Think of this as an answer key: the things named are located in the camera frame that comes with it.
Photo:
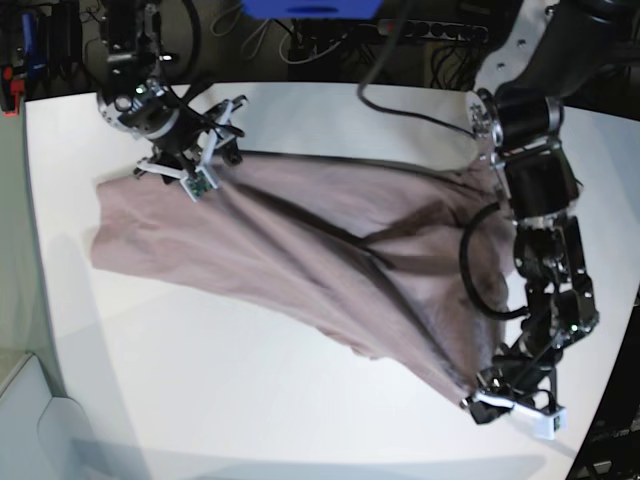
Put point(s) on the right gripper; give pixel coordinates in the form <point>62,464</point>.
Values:
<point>174,133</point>

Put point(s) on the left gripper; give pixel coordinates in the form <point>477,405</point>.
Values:
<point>514,374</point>

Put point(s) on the mauve t-shirt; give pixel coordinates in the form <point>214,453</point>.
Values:
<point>364,252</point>

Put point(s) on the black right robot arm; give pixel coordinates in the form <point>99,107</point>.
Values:
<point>139,98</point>

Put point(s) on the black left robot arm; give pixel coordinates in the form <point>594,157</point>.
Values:
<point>516,122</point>

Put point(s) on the blue box overhead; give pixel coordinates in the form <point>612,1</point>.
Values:
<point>311,9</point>

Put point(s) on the red and blue clamp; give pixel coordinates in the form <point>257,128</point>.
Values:
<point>14,76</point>

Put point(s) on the black power strip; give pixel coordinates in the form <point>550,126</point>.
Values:
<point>420,31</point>

